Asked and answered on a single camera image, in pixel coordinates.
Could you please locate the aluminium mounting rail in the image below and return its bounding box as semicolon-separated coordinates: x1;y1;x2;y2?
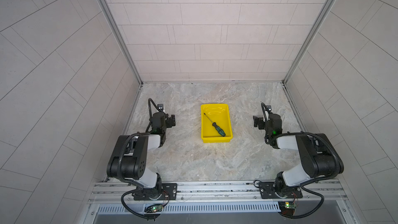
86;178;347;205

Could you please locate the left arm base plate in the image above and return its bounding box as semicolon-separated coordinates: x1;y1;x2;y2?
132;183;177;201

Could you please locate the green handled screwdriver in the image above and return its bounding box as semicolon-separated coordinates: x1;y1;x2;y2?
204;113;226;137

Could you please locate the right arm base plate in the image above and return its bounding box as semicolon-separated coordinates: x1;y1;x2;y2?
254;180;303;199

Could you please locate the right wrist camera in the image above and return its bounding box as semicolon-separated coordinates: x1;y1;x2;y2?
266;105;272;113

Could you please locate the right green circuit board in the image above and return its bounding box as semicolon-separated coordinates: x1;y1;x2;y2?
278;201;297;217

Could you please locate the green circuit board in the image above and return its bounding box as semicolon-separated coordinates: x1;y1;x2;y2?
278;201;297;217
145;204;164;214

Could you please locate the left green circuit board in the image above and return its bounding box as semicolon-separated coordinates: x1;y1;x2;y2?
145;204;164;214

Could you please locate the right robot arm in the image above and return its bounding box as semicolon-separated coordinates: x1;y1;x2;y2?
253;114;344;199

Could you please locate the yellow plastic bin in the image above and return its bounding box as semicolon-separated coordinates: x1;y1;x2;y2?
201;103;233;143

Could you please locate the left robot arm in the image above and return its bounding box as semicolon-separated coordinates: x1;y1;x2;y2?
106;112;177;201

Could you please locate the right black corrugated cable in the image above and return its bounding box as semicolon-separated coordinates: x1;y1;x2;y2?
253;102;341;219

